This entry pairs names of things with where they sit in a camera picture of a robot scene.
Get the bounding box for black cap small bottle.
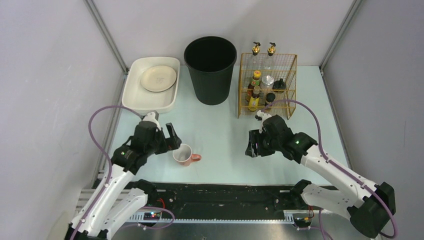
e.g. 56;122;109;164
263;92;276;112

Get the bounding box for yellow label small bottle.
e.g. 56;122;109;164
248;86;261;112

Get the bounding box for black lid spice jar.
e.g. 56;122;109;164
272;78;287;100

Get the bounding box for silver lid pepper jar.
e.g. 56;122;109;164
259;75;275;96

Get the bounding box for cream round plate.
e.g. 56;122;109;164
139;65;177;93

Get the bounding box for clear glass oil bottle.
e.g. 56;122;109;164
262;42;276;76

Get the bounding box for dark liquid glass bottle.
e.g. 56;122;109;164
248;41;262;71

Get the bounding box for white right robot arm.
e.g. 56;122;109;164
245;111;396;239

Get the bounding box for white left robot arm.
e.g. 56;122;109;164
64;119;182;240

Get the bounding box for pink white mug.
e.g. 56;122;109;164
172;143;202;167

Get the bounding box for white rectangular basin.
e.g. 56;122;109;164
121;56;180;114

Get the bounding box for black plastic bucket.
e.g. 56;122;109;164
183;36;238;106

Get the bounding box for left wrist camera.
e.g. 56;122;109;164
141;110;162;130

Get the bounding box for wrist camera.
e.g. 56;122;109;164
141;110;162;130
255;110;272;134

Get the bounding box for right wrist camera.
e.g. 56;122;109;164
255;110;272;134

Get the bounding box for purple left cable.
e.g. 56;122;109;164
67;105;145;240

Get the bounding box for purple cable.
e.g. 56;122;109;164
263;99;399;240
67;105;145;240

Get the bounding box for gold wire rack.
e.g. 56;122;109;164
236;53;298;118

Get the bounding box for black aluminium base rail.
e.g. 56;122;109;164
77;180;375;224

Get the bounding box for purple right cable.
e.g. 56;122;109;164
263;99;399;240

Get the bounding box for left aluminium frame post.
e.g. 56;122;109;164
83;0;129;74

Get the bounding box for aluminium frame post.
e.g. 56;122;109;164
319;0;365;74
83;0;129;74

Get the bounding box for right aluminium frame post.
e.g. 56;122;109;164
319;0;365;74

